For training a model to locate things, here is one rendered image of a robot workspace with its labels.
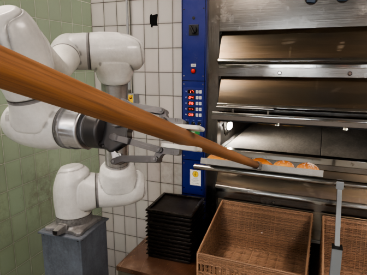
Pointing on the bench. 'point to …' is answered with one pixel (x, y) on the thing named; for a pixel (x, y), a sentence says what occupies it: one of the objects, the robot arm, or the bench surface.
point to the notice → (195, 177)
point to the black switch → (193, 29)
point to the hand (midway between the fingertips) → (183, 137)
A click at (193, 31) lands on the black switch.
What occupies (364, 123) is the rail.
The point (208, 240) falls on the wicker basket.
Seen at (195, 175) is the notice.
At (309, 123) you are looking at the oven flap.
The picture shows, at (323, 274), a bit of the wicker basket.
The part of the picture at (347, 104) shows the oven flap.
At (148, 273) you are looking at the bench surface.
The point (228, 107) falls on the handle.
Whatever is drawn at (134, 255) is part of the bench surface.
